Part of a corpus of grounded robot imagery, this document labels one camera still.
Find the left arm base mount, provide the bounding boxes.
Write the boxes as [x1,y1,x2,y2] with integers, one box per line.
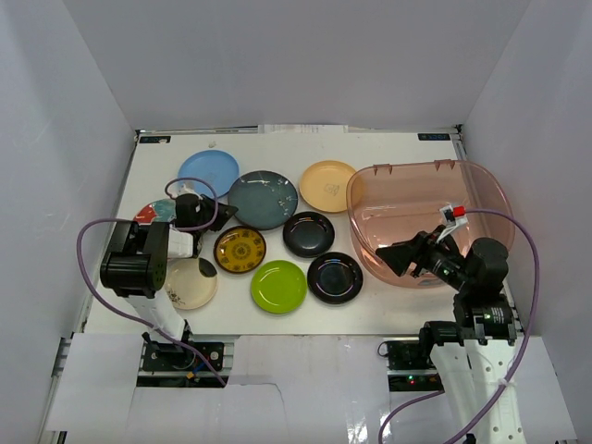
[136,333,228,389]

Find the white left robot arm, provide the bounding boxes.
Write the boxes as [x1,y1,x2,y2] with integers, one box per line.
[100,193,238,369]

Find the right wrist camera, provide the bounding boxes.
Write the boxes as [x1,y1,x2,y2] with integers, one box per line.
[439,204,468,230]

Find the purple cable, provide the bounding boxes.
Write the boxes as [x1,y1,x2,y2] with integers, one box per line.
[76,177,230,386]
[377,207,541,444]

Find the white papers at back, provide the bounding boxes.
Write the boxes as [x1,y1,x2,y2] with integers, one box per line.
[258,124,349,134]

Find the cream plate with flowers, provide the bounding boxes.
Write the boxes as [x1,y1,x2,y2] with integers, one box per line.
[164,258,218,311]

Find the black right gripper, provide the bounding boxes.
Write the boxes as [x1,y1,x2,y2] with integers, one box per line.
[375,224,473,291]

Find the orange plastic plate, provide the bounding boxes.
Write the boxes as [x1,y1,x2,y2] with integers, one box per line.
[299,160,356,213]

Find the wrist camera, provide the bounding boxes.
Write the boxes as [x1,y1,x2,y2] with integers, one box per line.
[439,204,468,230]
[178,182,196,196]

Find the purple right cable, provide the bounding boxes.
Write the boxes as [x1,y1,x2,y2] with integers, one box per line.
[377,207,541,444]

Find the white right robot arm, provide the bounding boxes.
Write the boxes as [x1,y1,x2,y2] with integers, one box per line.
[376,230,525,443]

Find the black corner label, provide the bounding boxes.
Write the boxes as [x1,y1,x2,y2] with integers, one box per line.
[417,133,450,142]
[138,136,171,144]

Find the red teal floral plate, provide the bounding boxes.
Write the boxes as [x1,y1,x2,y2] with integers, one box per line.
[133,199,176,225]

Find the black glossy plate lower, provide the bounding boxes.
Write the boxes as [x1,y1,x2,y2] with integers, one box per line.
[307,252,364,305]

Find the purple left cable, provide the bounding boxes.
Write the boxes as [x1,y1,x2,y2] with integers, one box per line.
[76,177,230,386]

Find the dark teal blossom plate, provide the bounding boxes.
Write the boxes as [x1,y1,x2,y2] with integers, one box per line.
[228,170,299,230]

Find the black glossy plate upper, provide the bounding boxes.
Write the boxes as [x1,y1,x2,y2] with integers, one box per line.
[282,211,335,258]

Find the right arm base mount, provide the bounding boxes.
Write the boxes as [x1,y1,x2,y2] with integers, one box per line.
[376,339,443,393]

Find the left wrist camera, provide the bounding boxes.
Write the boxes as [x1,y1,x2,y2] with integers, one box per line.
[178,182,196,196]

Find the lime green plate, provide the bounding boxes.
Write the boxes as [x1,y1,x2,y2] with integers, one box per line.
[251,260,308,315]

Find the light blue plastic plate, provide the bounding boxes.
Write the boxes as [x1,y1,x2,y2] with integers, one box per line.
[178,150,240,198]

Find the black glossy plate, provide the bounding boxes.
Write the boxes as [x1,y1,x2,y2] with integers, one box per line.
[307,252,364,305]
[282,211,335,258]

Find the yellow patterned brown-rim plate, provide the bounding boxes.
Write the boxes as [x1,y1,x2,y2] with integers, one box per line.
[214,226,266,275]

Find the pink transparent plastic bin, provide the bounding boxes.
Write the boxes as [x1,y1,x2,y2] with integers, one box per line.
[347,159,512,289]

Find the right black corner label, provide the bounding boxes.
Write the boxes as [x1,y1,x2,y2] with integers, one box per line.
[417,133,450,142]

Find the left black corner label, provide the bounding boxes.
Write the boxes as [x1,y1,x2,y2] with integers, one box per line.
[138,136,171,144]

